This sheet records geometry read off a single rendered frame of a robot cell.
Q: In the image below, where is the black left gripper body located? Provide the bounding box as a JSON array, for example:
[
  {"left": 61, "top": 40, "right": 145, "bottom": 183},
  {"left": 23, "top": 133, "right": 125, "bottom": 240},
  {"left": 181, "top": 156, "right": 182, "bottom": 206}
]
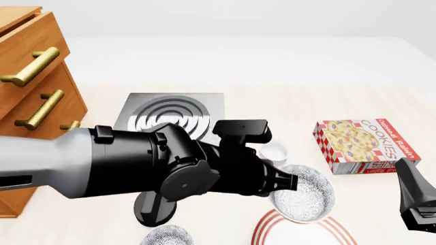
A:
[{"left": 243, "top": 152, "right": 270, "bottom": 197}]

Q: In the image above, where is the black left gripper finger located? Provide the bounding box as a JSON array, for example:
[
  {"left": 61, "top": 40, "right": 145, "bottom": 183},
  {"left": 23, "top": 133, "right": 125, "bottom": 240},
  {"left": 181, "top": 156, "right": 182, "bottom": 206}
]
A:
[{"left": 265, "top": 161, "right": 300, "bottom": 197}]

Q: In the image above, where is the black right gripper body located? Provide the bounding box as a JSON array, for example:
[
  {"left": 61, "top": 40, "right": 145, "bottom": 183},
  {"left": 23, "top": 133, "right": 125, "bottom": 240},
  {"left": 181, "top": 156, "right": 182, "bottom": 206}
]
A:
[{"left": 399, "top": 201, "right": 436, "bottom": 233}]

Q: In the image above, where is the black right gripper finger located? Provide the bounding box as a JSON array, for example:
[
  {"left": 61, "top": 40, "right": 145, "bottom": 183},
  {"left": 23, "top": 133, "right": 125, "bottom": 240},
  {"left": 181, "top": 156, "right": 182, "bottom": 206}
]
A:
[{"left": 396, "top": 157, "right": 436, "bottom": 212}]

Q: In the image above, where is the patterned black and white bowl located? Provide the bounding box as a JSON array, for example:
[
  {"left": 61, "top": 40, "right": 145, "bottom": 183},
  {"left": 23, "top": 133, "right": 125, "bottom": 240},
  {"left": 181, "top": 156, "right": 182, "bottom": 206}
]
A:
[
  {"left": 270, "top": 164, "right": 338, "bottom": 225},
  {"left": 139, "top": 224, "right": 195, "bottom": 245}
]

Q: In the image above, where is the white plate with red rings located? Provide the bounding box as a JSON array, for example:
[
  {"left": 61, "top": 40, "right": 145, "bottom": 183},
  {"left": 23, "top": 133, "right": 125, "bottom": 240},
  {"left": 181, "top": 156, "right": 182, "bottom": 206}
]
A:
[{"left": 251, "top": 208, "right": 358, "bottom": 245}]

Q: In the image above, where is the flat stove plate with rings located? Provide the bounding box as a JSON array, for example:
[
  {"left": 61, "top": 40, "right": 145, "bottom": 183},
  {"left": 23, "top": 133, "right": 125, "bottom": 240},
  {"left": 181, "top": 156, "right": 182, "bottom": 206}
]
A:
[{"left": 114, "top": 92, "right": 225, "bottom": 148}]

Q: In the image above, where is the wooden cabinet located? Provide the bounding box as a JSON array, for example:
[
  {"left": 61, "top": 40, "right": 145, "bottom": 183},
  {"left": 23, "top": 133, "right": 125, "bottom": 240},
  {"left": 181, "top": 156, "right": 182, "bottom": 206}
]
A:
[{"left": 0, "top": 6, "right": 89, "bottom": 218}]

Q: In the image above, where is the small white ramekin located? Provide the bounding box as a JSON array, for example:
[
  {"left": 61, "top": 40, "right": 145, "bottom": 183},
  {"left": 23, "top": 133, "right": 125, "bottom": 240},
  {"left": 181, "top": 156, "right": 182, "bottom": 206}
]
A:
[{"left": 258, "top": 139, "right": 290, "bottom": 167}]

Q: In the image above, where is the oatmeal raisin cookies box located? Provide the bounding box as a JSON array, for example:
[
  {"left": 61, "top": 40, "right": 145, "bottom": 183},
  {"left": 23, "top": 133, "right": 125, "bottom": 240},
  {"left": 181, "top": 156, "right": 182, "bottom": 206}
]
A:
[{"left": 312, "top": 118, "right": 422, "bottom": 176}]

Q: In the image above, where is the round black stove knob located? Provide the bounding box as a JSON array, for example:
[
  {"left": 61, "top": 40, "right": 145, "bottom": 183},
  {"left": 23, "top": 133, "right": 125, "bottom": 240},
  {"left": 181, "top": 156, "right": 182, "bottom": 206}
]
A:
[{"left": 133, "top": 191, "right": 178, "bottom": 227}]

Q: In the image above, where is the wooden drawer with small handle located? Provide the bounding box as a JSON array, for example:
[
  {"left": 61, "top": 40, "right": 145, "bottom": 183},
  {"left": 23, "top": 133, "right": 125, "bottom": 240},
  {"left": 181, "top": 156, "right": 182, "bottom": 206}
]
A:
[{"left": 54, "top": 110, "right": 89, "bottom": 141}]

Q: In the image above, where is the small brass drawer handle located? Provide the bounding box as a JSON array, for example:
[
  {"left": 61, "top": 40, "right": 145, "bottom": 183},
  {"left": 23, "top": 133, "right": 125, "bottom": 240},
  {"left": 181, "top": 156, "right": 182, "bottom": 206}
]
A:
[{"left": 59, "top": 120, "right": 82, "bottom": 131}]

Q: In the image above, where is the wooden drawer with medium handle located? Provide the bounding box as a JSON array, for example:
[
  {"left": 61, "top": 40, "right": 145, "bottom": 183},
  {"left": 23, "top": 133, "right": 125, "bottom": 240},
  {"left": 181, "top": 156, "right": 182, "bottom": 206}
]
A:
[{"left": 0, "top": 61, "right": 89, "bottom": 141}]

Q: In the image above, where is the medium brass drawer handle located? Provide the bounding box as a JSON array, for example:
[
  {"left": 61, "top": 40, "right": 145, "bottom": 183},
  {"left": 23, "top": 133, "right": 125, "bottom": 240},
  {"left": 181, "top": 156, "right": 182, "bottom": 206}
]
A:
[{"left": 14, "top": 88, "right": 65, "bottom": 131}]

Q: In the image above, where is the large brass drawer handle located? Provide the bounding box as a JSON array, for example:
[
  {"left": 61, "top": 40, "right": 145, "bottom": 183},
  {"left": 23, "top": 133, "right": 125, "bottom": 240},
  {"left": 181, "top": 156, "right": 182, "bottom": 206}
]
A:
[{"left": 0, "top": 47, "right": 61, "bottom": 88}]

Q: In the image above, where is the wooden drawer with large handle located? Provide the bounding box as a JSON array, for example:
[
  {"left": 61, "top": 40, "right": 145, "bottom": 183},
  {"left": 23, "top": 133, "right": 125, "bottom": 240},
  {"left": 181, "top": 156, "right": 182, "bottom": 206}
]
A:
[{"left": 0, "top": 11, "right": 72, "bottom": 120}]

